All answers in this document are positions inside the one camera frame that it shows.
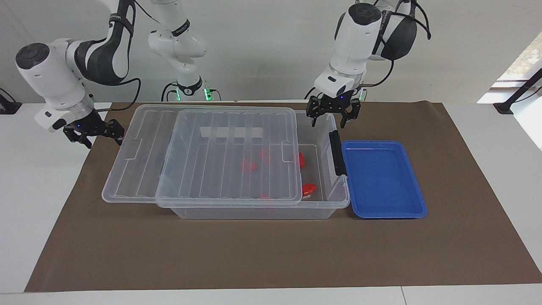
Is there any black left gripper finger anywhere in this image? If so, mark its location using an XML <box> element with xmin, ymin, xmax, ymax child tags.
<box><xmin>340</xmin><ymin>101</ymin><xmax>361</xmax><ymax>130</ymax></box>
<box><xmin>307</xmin><ymin>97</ymin><xmax>326</xmax><ymax>128</ymax></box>

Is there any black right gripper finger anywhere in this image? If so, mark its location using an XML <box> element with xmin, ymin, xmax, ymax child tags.
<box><xmin>64</xmin><ymin>127</ymin><xmax>93</xmax><ymax>149</ymax></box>
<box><xmin>102</xmin><ymin>119</ymin><xmax>124</xmax><ymax>145</ymax></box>

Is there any clear ribbed box lid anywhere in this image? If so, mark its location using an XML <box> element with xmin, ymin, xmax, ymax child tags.
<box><xmin>102</xmin><ymin>105</ymin><xmax>302</xmax><ymax>208</ymax></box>

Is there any black box latch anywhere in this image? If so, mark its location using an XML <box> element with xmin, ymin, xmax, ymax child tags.
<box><xmin>329</xmin><ymin>130</ymin><xmax>348</xmax><ymax>176</ymax></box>

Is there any clear plastic storage box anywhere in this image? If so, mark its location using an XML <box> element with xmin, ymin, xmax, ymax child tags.
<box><xmin>156</xmin><ymin>108</ymin><xmax>351</xmax><ymax>220</ymax></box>

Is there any blue plastic tray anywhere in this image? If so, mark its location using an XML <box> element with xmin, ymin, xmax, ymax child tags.
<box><xmin>341</xmin><ymin>140</ymin><xmax>427</xmax><ymax>219</ymax></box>

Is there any white strip label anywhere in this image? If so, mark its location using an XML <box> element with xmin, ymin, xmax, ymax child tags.
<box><xmin>201</xmin><ymin>126</ymin><xmax>263</xmax><ymax>139</ymax></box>

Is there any brown table mat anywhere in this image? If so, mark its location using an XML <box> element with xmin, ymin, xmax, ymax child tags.
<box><xmin>25</xmin><ymin>101</ymin><xmax>542</xmax><ymax>293</ymax></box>

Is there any black angled stand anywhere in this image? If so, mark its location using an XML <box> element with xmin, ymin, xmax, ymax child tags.
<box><xmin>493</xmin><ymin>68</ymin><xmax>542</xmax><ymax>115</ymax></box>

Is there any window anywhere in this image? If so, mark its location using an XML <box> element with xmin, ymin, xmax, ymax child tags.
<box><xmin>498</xmin><ymin>32</ymin><xmax>542</xmax><ymax>81</ymax></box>

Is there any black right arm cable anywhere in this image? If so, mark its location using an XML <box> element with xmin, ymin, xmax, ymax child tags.
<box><xmin>94</xmin><ymin>78</ymin><xmax>141</xmax><ymax>112</ymax></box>

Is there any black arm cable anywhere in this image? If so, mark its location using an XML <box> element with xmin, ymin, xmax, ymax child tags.
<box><xmin>362</xmin><ymin>0</ymin><xmax>431</xmax><ymax>87</ymax></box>
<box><xmin>94</xmin><ymin>78</ymin><xmax>141</xmax><ymax>112</ymax></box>

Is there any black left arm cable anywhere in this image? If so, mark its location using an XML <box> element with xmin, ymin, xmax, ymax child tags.
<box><xmin>362</xmin><ymin>0</ymin><xmax>431</xmax><ymax>87</ymax></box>

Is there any black clamp mount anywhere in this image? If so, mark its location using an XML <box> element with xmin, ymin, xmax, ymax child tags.
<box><xmin>0</xmin><ymin>88</ymin><xmax>22</xmax><ymax>115</ymax></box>

